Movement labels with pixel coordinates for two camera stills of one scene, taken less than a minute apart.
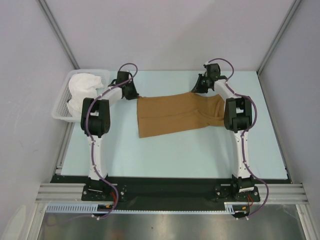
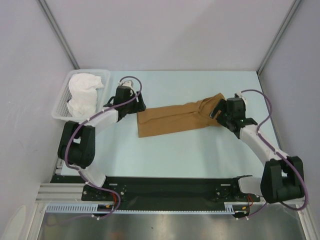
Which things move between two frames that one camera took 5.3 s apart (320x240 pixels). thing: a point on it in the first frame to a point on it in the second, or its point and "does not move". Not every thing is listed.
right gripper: (198, 88) to (222, 106)
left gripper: (134, 95) to (139, 106)
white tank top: (82, 86) does not move
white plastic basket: (60, 110) does not move
